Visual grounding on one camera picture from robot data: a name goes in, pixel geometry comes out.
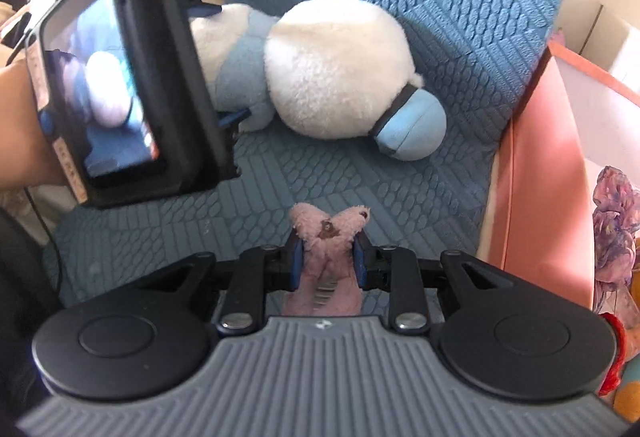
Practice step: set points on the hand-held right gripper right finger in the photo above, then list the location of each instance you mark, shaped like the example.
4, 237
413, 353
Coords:
361, 262

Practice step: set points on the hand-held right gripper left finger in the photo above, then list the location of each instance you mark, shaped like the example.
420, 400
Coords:
296, 262

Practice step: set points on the pink plush toy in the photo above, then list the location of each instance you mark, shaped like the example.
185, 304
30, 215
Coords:
320, 262

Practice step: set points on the white and blue plush toy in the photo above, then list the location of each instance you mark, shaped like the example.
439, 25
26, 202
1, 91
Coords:
330, 67

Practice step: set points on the pink storage box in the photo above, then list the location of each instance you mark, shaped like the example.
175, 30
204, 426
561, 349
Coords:
540, 192

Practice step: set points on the purple gauze ribbon bow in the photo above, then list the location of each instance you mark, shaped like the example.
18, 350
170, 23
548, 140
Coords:
615, 227

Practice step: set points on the red knotted ornament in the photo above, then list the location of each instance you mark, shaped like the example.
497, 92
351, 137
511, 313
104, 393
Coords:
617, 332

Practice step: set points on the person's left forearm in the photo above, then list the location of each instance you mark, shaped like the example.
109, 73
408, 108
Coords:
20, 132

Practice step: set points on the brown bear plush toy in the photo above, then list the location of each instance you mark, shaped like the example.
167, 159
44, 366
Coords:
629, 392

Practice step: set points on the white cardboard box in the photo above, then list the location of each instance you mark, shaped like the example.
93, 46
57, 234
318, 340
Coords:
600, 27

